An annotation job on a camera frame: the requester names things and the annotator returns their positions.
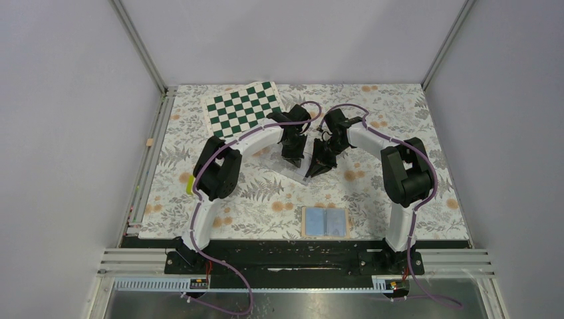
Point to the green white chessboard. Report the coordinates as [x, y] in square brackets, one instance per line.
[238, 110]

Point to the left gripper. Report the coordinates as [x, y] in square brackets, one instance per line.
[295, 157]

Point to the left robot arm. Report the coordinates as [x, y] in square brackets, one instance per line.
[217, 170]

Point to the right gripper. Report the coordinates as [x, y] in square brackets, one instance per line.
[316, 167]

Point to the clear plastic card box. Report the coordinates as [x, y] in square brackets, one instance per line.
[274, 161]

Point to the beige card holder wallet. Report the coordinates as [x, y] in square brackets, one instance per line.
[325, 223]

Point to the floral tablecloth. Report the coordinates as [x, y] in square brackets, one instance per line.
[268, 205]

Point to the yellow green small block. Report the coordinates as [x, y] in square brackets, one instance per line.
[190, 184]

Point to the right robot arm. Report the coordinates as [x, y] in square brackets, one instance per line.
[408, 177]

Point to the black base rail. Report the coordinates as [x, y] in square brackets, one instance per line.
[288, 264]

